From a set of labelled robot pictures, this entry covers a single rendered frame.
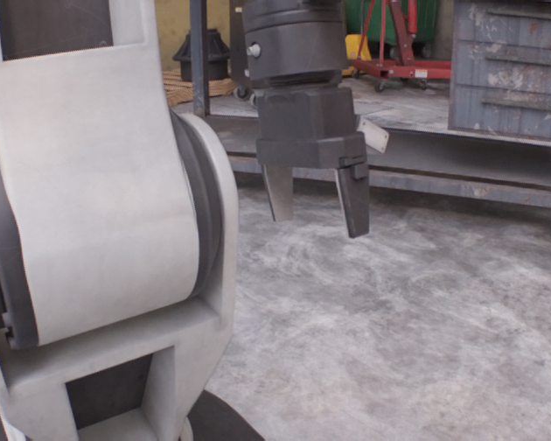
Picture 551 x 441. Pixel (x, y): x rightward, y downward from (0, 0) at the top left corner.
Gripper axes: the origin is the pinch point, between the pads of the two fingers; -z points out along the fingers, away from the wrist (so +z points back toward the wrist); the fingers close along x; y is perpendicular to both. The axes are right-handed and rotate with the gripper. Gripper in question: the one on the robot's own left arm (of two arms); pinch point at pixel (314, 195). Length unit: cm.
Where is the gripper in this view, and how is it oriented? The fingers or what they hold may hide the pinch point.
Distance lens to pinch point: 49.1
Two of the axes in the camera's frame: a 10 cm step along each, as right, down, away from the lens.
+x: 5.6, 1.1, -8.2
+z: -1.3, -9.7, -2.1
